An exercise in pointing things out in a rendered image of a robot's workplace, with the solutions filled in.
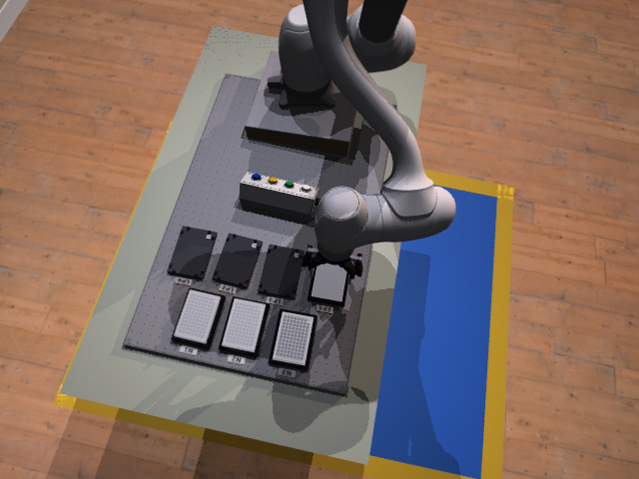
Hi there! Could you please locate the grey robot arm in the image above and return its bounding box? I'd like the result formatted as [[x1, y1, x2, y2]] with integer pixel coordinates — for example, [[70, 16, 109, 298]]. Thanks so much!
[[267, 0, 456, 261]]

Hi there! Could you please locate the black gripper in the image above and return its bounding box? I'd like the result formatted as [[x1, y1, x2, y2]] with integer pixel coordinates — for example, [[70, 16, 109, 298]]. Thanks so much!
[[302, 245, 363, 284]]

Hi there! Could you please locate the grey button panel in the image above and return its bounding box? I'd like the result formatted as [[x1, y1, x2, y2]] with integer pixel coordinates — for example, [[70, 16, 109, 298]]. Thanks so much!
[[240, 172, 320, 221]]

